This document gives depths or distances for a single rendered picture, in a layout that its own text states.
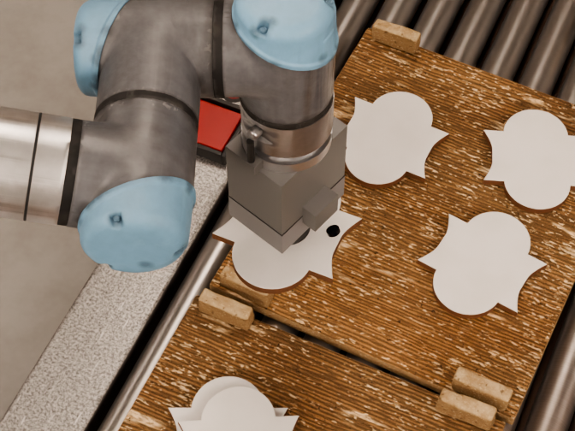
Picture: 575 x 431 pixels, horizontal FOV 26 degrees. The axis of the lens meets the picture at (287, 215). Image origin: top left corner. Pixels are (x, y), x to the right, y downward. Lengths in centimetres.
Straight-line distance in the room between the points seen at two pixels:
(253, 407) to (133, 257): 43
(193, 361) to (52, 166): 50
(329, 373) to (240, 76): 46
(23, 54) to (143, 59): 192
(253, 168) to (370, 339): 36
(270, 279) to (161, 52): 30
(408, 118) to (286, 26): 59
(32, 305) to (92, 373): 112
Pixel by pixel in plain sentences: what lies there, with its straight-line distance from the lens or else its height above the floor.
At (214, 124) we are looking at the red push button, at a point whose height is 93.
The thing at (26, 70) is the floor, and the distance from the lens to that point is 278.
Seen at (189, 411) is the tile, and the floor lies 95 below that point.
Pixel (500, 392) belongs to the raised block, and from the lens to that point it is 127.
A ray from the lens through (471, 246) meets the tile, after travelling 137.
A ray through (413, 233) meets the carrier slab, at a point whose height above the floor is 94.
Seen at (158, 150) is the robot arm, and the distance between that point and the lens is 85.
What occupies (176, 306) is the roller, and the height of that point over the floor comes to 92.
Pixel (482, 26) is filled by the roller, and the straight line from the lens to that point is 160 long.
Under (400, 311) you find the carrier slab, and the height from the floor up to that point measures 94.
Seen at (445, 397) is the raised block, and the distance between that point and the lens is 126.
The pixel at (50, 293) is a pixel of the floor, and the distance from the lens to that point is 245.
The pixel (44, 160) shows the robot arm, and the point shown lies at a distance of 84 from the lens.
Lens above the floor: 210
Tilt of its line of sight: 57 degrees down
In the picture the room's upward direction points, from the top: straight up
